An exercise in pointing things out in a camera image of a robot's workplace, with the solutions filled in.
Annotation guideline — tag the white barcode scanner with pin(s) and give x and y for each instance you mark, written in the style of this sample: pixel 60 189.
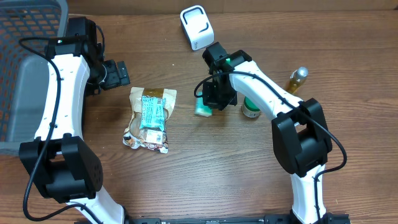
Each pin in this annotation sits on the white barcode scanner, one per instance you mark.
pixel 197 27

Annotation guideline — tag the grey plastic mesh basket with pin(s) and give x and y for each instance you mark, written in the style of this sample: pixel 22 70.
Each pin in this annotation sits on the grey plastic mesh basket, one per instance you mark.
pixel 25 76

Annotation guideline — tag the green lid white jar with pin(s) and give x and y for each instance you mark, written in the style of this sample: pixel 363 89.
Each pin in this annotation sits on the green lid white jar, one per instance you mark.
pixel 249 109

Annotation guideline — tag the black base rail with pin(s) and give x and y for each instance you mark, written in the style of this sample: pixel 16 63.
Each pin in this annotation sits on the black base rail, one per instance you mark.
pixel 328 218

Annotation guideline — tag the teal snack packet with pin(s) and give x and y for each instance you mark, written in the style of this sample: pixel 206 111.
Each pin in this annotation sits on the teal snack packet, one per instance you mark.
pixel 153 115

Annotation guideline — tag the brown snack packet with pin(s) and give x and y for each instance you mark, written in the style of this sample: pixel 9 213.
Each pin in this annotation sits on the brown snack packet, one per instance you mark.
pixel 135 98

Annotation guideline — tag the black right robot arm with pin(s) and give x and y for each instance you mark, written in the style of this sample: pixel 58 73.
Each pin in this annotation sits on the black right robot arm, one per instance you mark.
pixel 300 141

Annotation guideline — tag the brown cardboard back panel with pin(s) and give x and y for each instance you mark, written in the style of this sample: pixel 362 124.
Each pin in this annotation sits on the brown cardboard back panel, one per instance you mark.
pixel 150 7

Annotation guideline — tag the green white Kleenex tissue pack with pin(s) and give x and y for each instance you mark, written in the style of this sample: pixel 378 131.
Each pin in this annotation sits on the green white Kleenex tissue pack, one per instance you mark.
pixel 201 109

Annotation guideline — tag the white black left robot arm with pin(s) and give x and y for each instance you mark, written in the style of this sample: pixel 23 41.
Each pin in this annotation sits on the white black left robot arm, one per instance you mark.
pixel 60 164

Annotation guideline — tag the yellow oil bottle silver cap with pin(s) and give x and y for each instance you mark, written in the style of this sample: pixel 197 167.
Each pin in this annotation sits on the yellow oil bottle silver cap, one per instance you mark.
pixel 296 80

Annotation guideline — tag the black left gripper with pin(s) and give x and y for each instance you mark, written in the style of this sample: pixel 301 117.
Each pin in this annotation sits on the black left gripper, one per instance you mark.
pixel 116 79

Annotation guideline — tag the white labelled snack packet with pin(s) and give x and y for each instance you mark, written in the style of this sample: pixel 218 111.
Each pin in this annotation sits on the white labelled snack packet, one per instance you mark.
pixel 149 139

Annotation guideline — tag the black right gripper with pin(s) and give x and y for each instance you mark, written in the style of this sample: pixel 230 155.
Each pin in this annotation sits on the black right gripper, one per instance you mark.
pixel 211 101

